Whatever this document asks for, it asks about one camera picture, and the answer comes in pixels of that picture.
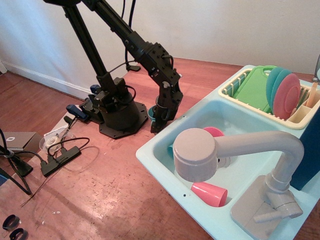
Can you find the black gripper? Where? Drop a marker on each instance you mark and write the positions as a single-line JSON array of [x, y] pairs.
[[168, 101]]

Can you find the teal plastic cup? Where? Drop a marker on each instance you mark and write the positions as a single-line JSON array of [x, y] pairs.
[[151, 113]]

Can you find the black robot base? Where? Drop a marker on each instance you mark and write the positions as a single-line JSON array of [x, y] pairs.
[[118, 115]]

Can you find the teal cup in sink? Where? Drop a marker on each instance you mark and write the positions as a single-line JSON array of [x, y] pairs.
[[170, 151]]

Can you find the pink cup behind faucet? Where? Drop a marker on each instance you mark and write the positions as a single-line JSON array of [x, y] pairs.
[[215, 132]]

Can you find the pink cup lying down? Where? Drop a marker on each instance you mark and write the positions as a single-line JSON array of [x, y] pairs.
[[212, 195]]

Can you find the light blue toy sink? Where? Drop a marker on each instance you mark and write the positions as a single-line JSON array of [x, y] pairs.
[[242, 173]]

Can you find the grey toy faucet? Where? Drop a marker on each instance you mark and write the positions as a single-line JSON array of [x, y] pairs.
[[197, 156]]

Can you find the blue clamp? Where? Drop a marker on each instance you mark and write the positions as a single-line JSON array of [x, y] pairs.
[[77, 112]]

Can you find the green cutting board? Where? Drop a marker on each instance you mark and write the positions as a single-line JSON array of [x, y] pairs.
[[252, 90]]

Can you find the black usb hub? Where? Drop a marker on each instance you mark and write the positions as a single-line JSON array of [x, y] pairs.
[[53, 164]]

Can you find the clear tape roll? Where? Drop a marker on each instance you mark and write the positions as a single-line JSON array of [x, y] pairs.
[[48, 141]]

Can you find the grey cardboard box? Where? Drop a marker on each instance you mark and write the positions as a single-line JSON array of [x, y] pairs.
[[23, 141]]

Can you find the teal plate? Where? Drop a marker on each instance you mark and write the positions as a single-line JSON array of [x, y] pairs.
[[274, 79]]

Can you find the pink plate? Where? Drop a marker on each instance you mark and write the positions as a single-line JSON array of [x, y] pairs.
[[286, 97]]

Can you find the black power adapter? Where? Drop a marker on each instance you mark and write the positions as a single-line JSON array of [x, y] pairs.
[[23, 168]]

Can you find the cream dish rack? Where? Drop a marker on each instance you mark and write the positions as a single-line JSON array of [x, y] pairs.
[[299, 117]]

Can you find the wooden utensil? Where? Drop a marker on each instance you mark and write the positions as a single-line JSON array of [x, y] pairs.
[[312, 94]]

